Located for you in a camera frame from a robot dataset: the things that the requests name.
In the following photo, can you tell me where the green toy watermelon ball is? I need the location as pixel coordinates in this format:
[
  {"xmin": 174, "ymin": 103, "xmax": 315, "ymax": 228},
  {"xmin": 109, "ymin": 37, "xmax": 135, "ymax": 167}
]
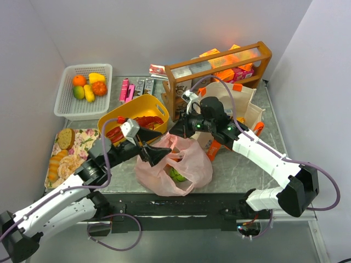
[{"xmin": 169, "ymin": 167, "xmax": 187, "ymax": 182}]

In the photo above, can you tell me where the orange yellow snack bag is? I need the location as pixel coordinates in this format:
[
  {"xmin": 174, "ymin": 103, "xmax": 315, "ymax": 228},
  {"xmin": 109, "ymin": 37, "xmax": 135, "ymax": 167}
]
[{"xmin": 237, "ymin": 117, "xmax": 245, "ymax": 124}]

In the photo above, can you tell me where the floral canvas tote bag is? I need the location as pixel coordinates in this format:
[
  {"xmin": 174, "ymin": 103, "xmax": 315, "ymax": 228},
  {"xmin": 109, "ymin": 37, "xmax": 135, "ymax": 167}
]
[{"xmin": 192, "ymin": 82, "xmax": 264, "ymax": 161}]

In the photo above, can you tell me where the pink plastic grocery bag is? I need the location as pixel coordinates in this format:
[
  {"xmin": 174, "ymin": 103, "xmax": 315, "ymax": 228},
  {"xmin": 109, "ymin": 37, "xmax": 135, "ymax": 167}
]
[{"xmin": 135, "ymin": 133, "xmax": 213, "ymax": 197}]

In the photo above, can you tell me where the orange toy tangerine bottom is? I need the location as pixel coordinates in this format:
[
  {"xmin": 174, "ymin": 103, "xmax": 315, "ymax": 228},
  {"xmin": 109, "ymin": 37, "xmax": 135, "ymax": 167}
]
[{"xmin": 168, "ymin": 148, "xmax": 184, "ymax": 162}]

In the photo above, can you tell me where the orange toy tangerine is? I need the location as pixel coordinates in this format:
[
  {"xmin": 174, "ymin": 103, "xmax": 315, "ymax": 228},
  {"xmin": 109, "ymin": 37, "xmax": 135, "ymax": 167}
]
[
  {"xmin": 168, "ymin": 148, "xmax": 184, "ymax": 162},
  {"xmin": 72, "ymin": 75, "xmax": 87, "ymax": 87}
]

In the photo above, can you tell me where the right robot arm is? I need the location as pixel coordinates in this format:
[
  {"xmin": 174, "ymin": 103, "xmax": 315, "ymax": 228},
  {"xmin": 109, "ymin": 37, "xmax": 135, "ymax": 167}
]
[{"xmin": 169, "ymin": 93, "xmax": 319, "ymax": 217}]

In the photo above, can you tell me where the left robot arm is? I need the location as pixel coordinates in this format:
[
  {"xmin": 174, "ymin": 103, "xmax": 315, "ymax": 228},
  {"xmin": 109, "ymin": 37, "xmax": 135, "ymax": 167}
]
[{"xmin": 1, "ymin": 128, "xmax": 172, "ymax": 262}]

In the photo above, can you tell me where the red toy lobster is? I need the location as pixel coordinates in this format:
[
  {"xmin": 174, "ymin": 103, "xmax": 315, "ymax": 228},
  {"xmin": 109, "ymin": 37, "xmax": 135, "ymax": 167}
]
[{"xmin": 106, "ymin": 116, "xmax": 164, "ymax": 144}]

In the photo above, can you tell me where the yellow plastic tub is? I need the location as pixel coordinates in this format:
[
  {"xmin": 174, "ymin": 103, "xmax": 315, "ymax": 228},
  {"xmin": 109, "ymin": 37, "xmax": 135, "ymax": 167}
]
[{"xmin": 98, "ymin": 95, "xmax": 169, "ymax": 146}]

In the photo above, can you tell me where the white cup on shelf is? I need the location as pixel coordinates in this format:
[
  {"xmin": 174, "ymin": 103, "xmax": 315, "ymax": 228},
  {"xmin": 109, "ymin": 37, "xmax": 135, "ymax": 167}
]
[{"xmin": 174, "ymin": 80, "xmax": 192, "ymax": 98}]

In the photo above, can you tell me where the pink candy box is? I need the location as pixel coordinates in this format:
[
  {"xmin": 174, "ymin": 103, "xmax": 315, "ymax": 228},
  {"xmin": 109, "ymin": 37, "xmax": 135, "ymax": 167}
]
[{"xmin": 119, "ymin": 78, "xmax": 135, "ymax": 103}]

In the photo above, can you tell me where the orange box on shelf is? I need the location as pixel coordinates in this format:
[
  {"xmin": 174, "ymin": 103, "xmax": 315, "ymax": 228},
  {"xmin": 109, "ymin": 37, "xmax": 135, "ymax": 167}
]
[{"xmin": 215, "ymin": 69, "xmax": 235, "ymax": 82}]

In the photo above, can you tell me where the silver chocolate bar box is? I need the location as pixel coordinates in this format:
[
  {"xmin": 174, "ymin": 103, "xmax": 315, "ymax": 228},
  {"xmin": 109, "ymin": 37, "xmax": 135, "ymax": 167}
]
[{"xmin": 134, "ymin": 78, "xmax": 155, "ymax": 97}]

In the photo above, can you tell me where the pink box on shelf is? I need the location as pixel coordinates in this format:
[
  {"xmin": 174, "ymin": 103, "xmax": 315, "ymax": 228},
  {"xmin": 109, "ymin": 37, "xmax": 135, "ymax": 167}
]
[{"xmin": 233, "ymin": 68, "xmax": 254, "ymax": 82}]

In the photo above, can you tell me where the red silver foil packet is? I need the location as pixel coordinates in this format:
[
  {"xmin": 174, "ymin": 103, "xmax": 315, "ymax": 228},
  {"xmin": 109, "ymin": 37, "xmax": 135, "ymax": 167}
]
[{"xmin": 149, "ymin": 64, "xmax": 168, "ymax": 81}]

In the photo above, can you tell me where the toy sugar donut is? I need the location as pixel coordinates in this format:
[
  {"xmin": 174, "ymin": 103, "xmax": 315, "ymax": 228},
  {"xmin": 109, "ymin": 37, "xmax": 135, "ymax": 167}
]
[{"xmin": 58, "ymin": 155, "xmax": 84, "ymax": 180}]

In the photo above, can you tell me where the wooden shelf rack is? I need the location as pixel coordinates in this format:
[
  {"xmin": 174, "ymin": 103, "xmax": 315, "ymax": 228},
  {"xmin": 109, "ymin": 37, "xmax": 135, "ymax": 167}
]
[{"xmin": 161, "ymin": 41, "xmax": 272, "ymax": 120}]

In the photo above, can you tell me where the toy bread slice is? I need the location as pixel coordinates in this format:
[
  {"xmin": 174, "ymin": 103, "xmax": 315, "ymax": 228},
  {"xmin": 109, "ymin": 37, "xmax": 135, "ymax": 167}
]
[{"xmin": 57, "ymin": 128, "xmax": 75, "ymax": 150}]

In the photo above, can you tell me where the small orange toy pumpkin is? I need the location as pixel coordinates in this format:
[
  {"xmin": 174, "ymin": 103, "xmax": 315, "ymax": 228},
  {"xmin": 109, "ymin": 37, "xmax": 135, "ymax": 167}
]
[{"xmin": 92, "ymin": 81, "xmax": 107, "ymax": 96}]

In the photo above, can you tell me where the yellow toy banana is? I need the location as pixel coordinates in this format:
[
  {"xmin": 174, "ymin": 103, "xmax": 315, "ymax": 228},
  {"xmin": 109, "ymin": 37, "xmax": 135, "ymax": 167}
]
[{"xmin": 83, "ymin": 84, "xmax": 95, "ymax": 102}]

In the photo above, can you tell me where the white plastic fruit basket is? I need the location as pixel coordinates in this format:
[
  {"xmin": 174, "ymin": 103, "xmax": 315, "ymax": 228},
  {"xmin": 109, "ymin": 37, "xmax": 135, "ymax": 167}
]
[{"xmin": 54, "ymin": 64, "xmax": 112, "ymax": 121}]

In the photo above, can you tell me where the toy croissant bread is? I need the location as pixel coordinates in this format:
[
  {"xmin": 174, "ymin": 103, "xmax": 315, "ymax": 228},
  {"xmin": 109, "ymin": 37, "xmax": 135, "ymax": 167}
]
[{"xmin": 48, "ymin": 150, "xmax": 69, "ymax": 182}]

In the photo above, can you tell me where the toy mango green yellow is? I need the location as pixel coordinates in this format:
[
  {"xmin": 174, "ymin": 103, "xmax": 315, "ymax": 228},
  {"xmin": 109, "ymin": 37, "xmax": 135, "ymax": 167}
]
[{"xmin": 72, "ymin": 85, "xmax": 85, "ymax": 100}]

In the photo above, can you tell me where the yellow toy pepper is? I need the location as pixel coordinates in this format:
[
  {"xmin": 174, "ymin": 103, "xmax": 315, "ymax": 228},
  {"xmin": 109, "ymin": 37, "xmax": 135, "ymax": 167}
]
[{"xmin": 89, "ymin": 72, "xmax": 106, "ymax": 84}]

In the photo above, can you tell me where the orange toy tangerine top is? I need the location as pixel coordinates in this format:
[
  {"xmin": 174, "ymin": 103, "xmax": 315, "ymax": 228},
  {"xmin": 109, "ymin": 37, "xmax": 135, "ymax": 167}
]
[{"xmin": 72, "ymin": 75, "xmax": 87, "ymax": 87}]

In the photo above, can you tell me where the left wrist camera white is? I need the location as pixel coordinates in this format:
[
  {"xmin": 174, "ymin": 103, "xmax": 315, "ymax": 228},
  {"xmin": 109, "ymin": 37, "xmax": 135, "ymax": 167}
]
[{"xmin": 120, "ymin": 118, "xmax": 140, "ymax": 146}]

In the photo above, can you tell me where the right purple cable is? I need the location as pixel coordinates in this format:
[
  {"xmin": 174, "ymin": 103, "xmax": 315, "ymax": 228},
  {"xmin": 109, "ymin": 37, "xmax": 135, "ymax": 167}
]
[{"xmin": 188, "ymin": 75, "xmax": 341, "ymax": 239}]

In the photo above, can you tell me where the purple cable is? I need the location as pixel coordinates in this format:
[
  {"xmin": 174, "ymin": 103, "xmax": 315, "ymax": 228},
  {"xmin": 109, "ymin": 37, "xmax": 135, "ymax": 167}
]
[
  {"xmin": 0, "ymin": 118, "xmax": 143, "ymax": 261},
  {"xmin": 188, "ymin": 75, "xmax": 341, "ymax": 239}
]

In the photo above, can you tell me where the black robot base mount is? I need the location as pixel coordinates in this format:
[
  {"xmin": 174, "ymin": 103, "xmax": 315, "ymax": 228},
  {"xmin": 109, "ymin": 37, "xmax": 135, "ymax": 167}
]
[{"xmin": 90, "ymin": 193, "xmax": 270, "ymax": 233}]

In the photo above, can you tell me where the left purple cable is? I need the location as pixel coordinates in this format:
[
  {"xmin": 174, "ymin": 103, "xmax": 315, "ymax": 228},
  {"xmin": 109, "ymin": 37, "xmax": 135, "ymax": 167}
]
[{"xmin": 0, "ymin": 118, "xmax": 143, "ymax": 261}]

